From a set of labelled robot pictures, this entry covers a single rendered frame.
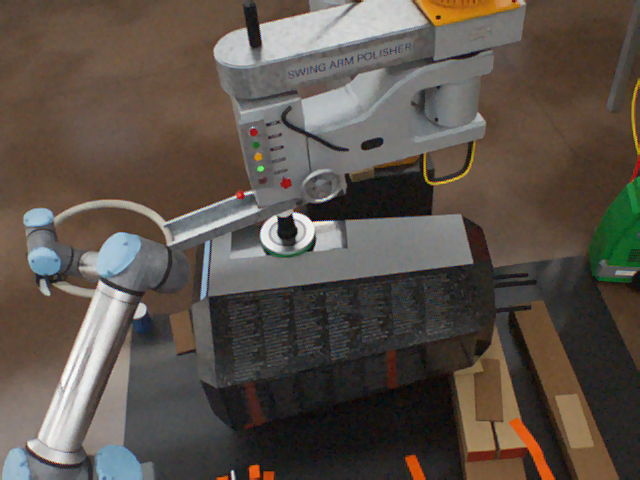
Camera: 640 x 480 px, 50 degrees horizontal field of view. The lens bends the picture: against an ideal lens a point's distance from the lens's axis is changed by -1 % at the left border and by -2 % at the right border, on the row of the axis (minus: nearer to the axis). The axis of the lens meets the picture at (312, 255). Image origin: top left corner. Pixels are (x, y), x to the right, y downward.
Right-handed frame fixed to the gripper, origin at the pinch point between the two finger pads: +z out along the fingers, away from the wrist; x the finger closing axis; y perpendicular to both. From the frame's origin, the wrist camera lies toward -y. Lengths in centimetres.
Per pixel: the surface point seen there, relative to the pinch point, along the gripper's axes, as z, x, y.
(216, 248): 5, 61, 18
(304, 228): -5, 88, 39
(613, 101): 26, 353, 60
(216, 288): 6, 48, 33
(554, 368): 52, 160, 137
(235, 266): 4, 60, 30
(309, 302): 4, 69, 62
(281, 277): 1, 67, 48
